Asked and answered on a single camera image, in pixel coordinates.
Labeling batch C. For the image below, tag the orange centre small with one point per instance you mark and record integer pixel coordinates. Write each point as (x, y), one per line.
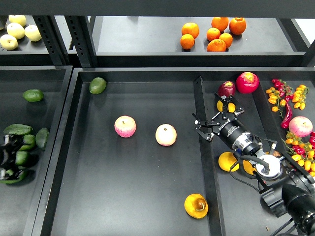
(212, 34)

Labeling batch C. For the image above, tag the upper cherry tomato cluster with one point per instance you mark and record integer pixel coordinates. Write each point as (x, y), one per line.
(281, 94)

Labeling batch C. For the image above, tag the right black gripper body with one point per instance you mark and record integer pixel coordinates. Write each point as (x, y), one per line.
(232, 132)

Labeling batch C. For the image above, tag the orange far left top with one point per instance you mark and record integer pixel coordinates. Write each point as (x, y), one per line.
(190, 28)

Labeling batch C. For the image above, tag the orange far left bottom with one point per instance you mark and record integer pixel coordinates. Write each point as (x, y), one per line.
(187, 41)

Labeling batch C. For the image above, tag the pale yellow pear front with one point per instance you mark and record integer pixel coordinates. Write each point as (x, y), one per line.
(8, 42)

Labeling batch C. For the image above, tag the black left tray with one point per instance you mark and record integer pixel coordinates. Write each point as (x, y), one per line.
(19, 202)

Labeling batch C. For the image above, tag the green avocado upper left tray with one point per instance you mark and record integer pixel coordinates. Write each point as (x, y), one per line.
(33, 95)

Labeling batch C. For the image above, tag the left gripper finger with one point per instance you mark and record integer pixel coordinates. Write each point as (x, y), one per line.
(13, 142)
(14, 174)

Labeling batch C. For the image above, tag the lower cherry tomato cluster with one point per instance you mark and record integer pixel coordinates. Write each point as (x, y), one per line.
(301, 151)

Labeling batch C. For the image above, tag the orange top centre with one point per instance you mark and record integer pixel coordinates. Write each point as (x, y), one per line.
(221, 23)

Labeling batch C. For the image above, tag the pale yellow pear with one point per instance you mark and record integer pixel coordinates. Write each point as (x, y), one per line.
(32, 33)
(20, 19)
(15, 30)
(8, 42)

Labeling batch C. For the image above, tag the orange small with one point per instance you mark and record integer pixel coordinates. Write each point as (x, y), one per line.
(212, 34)
(227, 38)

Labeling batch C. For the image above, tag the orange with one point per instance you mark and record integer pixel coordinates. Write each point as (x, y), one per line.
(190, 28)
(216, 45)
(221, 23)
(187, 41)
(237, 25)

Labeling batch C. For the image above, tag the green avocado at tray corner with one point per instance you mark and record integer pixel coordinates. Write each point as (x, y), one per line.
(97, 85)

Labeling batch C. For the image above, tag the cherry tomato cluster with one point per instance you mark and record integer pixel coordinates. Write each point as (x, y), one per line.
(301, 151)
(281, 94)

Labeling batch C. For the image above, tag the orange top right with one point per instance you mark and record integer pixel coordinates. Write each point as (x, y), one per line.
(237, 25)

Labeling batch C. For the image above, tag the pale yellow pear right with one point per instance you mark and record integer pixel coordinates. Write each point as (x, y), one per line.
(32, 33)

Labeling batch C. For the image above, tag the pale pink apple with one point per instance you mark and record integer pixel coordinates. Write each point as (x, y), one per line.
(166, 135)

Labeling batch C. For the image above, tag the black metal shelf frame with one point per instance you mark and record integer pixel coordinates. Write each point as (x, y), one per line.
(280, 9)

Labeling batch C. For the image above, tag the orange right small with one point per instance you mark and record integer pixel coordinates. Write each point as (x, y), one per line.
(227, 38)

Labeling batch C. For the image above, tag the pale yellow pear centre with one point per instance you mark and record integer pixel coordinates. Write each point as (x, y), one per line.
(15, 30)

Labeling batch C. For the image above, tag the dark red apple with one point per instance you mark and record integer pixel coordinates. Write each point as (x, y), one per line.
(227, 89)

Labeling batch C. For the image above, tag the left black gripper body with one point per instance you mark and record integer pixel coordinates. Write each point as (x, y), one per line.
(7, 158)

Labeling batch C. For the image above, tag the large black centre tray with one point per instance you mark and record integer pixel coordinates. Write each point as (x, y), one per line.
(107, 185)

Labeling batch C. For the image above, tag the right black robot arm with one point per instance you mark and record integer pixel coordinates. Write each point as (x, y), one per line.
(282, 185)

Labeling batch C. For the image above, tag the pink apple right tray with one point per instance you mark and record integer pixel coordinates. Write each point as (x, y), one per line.
(300, 126)

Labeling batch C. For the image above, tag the orange front bottom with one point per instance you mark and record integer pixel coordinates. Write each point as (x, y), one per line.
(216, 45)

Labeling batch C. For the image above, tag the red chili pepper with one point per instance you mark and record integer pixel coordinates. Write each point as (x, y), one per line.
(288, 116)

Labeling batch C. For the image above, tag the pink red apple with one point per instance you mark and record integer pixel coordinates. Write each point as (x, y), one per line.
(125, 126)

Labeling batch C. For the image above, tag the pale yellow pear top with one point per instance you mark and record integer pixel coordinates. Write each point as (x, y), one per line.
(20, 19)

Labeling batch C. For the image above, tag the dark avocado near tray wall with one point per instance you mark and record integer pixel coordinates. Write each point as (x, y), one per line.
(41, 138)

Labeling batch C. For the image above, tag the large red apple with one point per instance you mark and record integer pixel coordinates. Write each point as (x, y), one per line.
(247, 82)

